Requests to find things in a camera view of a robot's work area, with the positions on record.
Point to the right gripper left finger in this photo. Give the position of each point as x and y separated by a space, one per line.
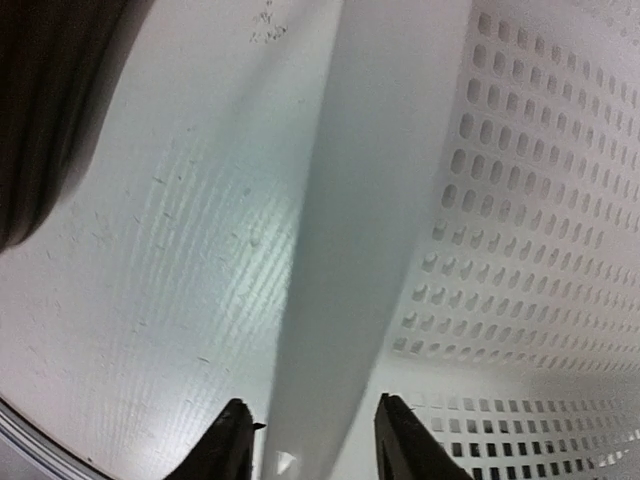
225 451

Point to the white perforated plastic basket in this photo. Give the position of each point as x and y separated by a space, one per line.
470 242

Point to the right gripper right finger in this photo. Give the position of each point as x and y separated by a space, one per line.
405 449

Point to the black pouch with pink end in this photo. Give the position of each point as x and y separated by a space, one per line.
51 52

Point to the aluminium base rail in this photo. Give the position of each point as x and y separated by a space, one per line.
46 455

